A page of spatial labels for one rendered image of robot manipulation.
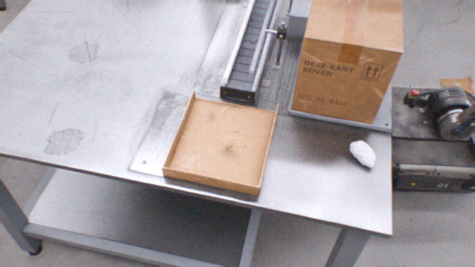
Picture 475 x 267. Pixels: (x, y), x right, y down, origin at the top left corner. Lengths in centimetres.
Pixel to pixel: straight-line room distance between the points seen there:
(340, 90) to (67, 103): 80
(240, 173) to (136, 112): 38
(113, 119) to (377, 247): 131
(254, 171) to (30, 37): 93
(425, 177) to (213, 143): 119
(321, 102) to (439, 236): 114
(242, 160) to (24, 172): 141
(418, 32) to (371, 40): 211
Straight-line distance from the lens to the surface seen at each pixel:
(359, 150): 124
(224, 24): 164
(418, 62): 301
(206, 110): 132
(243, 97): 134
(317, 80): 122
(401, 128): 219
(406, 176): 213
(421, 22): 337
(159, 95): 138
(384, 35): 119
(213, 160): 120
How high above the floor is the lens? 180
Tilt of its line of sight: 50 degrees down
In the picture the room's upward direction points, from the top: 3 degrees clockwise
